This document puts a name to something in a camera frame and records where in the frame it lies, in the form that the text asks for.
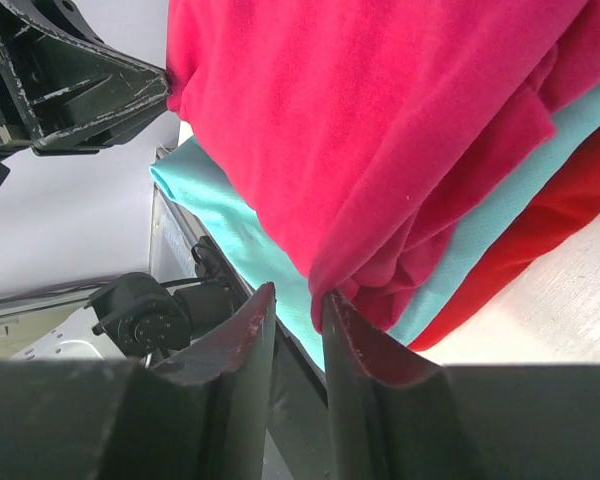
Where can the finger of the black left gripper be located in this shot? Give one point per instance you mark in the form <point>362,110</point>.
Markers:
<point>63,90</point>

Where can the red t shirt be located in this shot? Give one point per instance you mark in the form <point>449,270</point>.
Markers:
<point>566,204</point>

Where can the crimson pink t shirt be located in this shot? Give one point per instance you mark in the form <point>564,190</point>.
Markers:
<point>360,132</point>

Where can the teal t shirt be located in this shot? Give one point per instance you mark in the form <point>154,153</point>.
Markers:
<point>190,178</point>

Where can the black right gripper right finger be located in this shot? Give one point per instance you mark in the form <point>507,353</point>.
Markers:
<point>396,415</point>

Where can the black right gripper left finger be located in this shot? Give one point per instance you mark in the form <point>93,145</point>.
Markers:
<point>201,414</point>

